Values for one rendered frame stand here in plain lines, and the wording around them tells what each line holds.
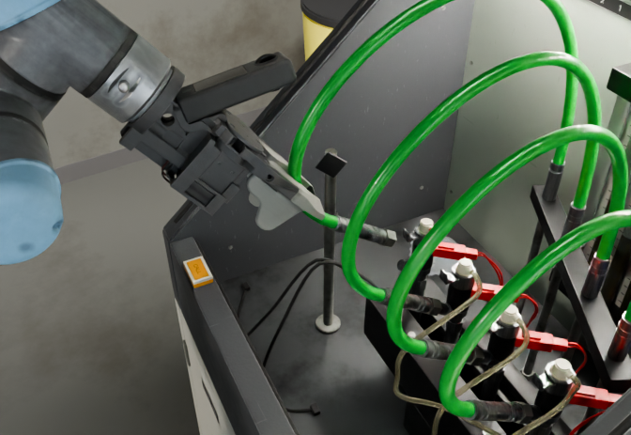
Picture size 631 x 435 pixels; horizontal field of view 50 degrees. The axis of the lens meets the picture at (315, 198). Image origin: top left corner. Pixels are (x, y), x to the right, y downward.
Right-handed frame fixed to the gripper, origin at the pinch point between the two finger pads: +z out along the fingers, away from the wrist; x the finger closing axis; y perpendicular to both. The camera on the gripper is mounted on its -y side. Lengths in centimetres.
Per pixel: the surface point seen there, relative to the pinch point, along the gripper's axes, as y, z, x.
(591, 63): -34.3, 23.1, -14.5
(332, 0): -26, 39, -181
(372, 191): -5.6, -0.5, 8.8
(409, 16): -19.7, -6.9, 2.2
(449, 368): -0.1, 8.7, 22.5
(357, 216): -2.7, 0.4, 8.5
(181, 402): 89, 59, -93
